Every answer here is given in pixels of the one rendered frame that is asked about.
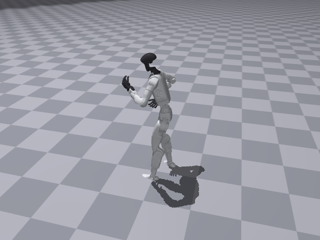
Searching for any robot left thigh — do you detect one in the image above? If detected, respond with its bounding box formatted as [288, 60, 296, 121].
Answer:
[151, 117, 169, 157]

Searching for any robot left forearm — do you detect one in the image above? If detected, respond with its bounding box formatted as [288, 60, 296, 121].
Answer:
[128, 89, 143, 105]

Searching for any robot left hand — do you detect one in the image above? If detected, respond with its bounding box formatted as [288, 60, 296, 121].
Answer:
[121, 75, 135, 91]

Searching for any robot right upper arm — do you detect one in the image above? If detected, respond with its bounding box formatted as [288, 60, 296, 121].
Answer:
[158, 69, 176, 84]

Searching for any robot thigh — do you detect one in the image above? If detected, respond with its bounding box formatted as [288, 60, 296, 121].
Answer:
[158, 117, 170, 144]
[151, 117, 169, 157]

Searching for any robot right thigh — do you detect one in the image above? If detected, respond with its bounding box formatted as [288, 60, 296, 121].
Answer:
[158, 117, 170, 144]

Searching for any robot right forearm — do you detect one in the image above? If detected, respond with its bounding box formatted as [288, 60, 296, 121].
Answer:
[166, 80, 171, 89]

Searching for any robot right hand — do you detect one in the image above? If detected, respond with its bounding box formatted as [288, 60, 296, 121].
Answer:
[148, 99, 158, 108]

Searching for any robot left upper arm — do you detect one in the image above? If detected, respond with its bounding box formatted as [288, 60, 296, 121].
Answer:
[138, 77, 159, 107]

